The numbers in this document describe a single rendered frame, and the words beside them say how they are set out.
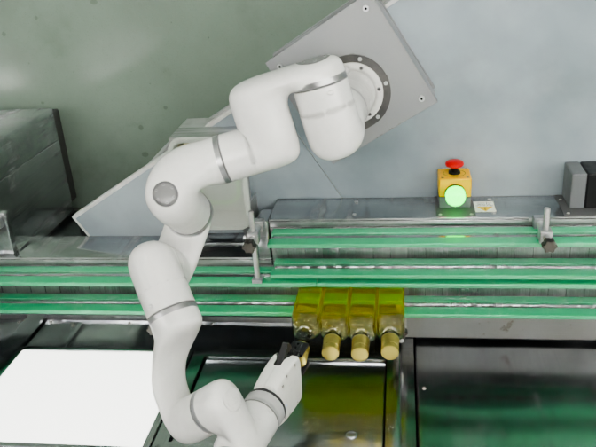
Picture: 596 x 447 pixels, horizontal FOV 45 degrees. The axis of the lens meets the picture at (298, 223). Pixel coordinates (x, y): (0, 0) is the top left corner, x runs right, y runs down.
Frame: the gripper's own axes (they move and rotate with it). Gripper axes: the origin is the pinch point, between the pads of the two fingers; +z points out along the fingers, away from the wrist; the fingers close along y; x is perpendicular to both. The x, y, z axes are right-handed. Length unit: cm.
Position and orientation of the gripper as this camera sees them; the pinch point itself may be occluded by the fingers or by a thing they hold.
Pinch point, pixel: (298, 357)
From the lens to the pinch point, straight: 139.1
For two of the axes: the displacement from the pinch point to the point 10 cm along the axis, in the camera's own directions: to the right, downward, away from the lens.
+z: 3.7, -4.0, 8.4
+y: -0.5, -9.1, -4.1
